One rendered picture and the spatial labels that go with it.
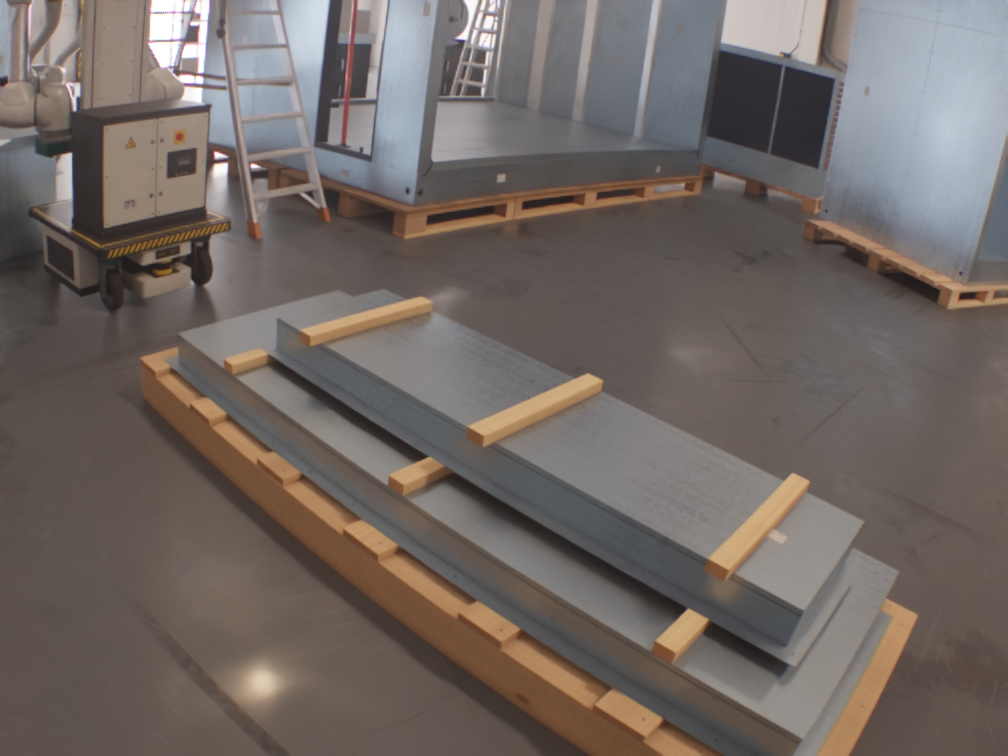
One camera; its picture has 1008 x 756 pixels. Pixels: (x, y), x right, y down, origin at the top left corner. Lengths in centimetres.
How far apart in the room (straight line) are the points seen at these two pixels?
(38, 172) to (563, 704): 363
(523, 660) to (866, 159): 570
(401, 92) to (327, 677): 347
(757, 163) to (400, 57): 452
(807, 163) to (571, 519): 658
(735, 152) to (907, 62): 245
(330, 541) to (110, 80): 250
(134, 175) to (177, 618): 205
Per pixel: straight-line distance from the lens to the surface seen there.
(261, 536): 207
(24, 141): 422
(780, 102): 804
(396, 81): 456
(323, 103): 515
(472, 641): 168
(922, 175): 645
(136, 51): 379
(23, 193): 431
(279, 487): 204
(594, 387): 206
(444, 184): 464
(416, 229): 448
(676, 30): 743
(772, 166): 806
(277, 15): 491
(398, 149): 456
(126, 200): 339
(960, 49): 641
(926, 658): 224
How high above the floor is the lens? 128
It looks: 26 degrees down
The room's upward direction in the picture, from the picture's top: 8 degrees clockwise
